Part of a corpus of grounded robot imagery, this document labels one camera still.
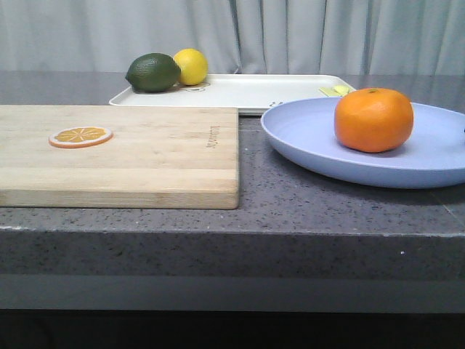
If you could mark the blue plate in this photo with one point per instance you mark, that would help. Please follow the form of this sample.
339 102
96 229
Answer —
432 157

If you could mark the whole orange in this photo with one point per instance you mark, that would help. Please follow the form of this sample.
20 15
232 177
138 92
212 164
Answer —
373 120

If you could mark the white tray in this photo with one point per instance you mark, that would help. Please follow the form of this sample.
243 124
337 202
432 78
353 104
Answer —
250 94

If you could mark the yellow item on tray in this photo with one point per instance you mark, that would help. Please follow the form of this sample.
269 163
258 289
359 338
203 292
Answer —
336 91

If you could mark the wooden cutting board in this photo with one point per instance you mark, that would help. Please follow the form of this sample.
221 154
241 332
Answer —
158 157

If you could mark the right yellow lemon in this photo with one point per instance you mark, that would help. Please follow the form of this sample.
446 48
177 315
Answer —
193 65

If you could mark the green lime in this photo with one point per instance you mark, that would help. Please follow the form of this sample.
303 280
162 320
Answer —
153 72

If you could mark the orange slice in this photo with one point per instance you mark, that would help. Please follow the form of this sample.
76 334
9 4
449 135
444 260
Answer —
80 137

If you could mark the grey curtain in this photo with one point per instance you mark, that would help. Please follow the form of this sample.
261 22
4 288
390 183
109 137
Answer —
295 37

